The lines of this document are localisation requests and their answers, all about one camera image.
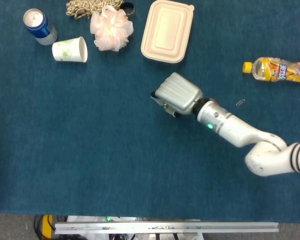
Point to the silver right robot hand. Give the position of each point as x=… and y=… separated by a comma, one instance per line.
x=178, y=93

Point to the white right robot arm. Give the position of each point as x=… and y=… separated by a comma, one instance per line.
x=252, y=137

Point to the metal paper clip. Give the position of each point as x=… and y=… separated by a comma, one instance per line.
x=240, y=102

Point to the cream lidded food container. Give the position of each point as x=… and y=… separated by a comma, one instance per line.
x=166, y=31

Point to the teal felt table mat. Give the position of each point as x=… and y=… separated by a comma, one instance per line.
x=115, y=150

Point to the pale mesh bath sponge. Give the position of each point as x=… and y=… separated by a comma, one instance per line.
x=111, y=28

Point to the orange drink plastic bottle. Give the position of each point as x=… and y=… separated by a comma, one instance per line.
x=277, y=71

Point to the white paper cup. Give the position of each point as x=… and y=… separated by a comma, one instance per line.
x=68, y=50

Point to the blue and silver drink can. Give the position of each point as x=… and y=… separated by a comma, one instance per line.
x=38, y=27

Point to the aluminium profile rail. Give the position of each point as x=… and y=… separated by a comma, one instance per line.
x=165, y=227

